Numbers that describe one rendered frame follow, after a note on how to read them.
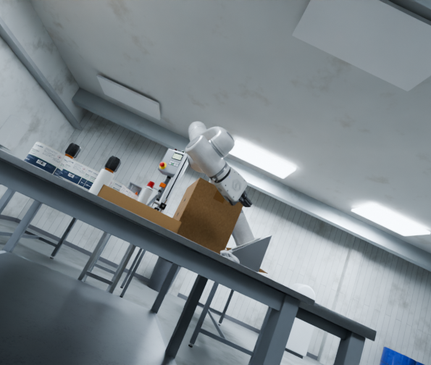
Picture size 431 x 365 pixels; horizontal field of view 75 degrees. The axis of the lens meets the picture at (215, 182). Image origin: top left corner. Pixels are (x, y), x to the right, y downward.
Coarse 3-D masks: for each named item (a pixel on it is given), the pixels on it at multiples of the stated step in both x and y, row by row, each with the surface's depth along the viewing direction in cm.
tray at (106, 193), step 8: (104, 192) 83; (112, 192) 84; (112, 200) 83; (120, 200) 84; (128, 200) 85; (136, 200) 86; (128, 208) 84; (136, 208) 85; (144, 208) 86; (152, 208) 87; (144, 216) 86; (152, 216) 86; (160, 216) 87; (168, 216) 88; (160, 224) 87; (168, 224) 87; (176, 224) 88; (176, 232) 88
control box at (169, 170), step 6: (168, 150) 220; (168, 156) 218; (168, 162) 216; (180, 162) 213; (162, 168) 215; (168, 168) 213; (174, 168) 212; (162, 174) 224; (168, 174) 216; (174, 174) 211
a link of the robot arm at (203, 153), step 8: (200, 136) 97; (192, 144) 96; (200, 144) 94; (208, 144) 96; (192, 152) 95; (200, 152) 95; (208, 152) 96; (216, 152) 96; (200, 160) 96; (208, 160) 96; (216, 160) 97; (224, 160) 101; (208, 168) 98; (216, 168) 98; (208, 176) 101
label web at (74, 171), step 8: (72, 160) 200; (64, 168) 197; (72, 168) 198; (80, 168) 200; (88, 168) 201; (64, 176) 196; (72, 176) 197; (80, 176) 198; (88, 176) 200; (80, 184) 197
